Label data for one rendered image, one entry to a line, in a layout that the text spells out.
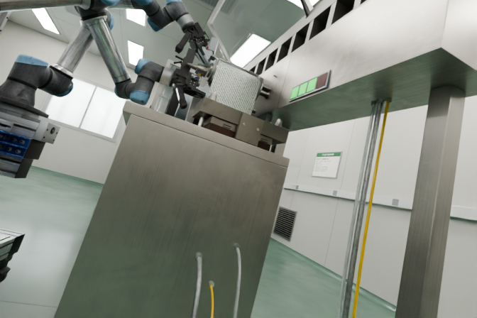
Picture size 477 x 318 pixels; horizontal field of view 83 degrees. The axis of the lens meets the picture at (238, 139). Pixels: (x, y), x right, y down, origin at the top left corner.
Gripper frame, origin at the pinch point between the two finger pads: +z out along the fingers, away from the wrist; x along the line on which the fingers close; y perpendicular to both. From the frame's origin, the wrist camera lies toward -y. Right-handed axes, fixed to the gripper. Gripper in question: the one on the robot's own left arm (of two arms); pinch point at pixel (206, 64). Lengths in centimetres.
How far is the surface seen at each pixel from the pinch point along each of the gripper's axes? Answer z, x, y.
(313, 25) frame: 12, -29, 45
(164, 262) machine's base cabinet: 57, -32, -63
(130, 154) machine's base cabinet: 21, -32, -53
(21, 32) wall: -333, 550, -95
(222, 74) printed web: 9.2, -6.8, 1.8
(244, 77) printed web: 15.6, -6.7, 11.5
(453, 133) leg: 59, -84, 15
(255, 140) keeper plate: 41, -28, -10
